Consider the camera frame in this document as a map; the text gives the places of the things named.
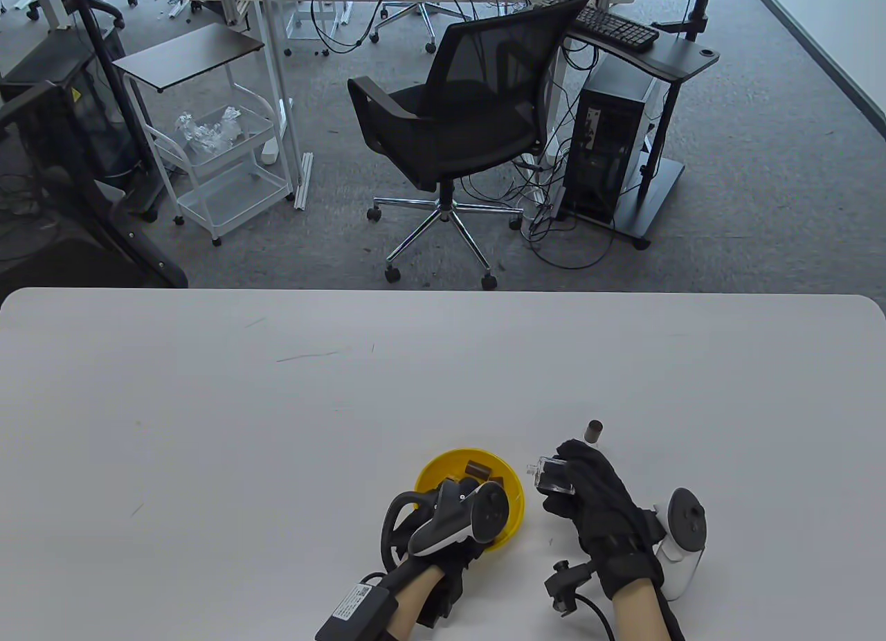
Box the person's left hand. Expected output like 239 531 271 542
396 478 491 586

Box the person's right hand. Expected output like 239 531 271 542
542 439 665 602

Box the person's right forearm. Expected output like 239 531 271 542
609 575 682 641

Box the person's left forearm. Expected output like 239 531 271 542
384 568 445 640

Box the black forearm box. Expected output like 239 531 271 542
315 580 400 641

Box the black and white controller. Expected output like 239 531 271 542
379 479 511 572
651 487 707 602

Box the yellow bowl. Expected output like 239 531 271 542
414 449 527 553

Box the black computer tower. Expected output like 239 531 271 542
563 54 657 226

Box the aluminium profile bar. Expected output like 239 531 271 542
293 152 314 210

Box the black mesh office chair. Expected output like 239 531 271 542
347 0 595 290

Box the white rolling cart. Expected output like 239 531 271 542
142 84 297 247

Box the black computer cart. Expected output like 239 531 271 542
554 24 721 249

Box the black keyboard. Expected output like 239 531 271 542
572 4 660 53

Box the crumpled clear plastic wrap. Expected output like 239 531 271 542
176 105 244 152

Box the office chair with white base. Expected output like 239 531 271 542
369 1 438 53

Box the dark brown side table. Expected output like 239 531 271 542
112 23 266 94

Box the black stand pole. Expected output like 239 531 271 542
62 0 161 221

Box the black swivel chair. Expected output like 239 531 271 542
26 0 127 31

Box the white desk leg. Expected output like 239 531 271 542
31 0 71 31

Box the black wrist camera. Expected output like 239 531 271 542
415 579 463 629
544 559 597 618

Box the tangle of black cables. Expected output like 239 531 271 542
509 132 618 271

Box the black machine enclosure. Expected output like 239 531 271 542
0 42 189 290

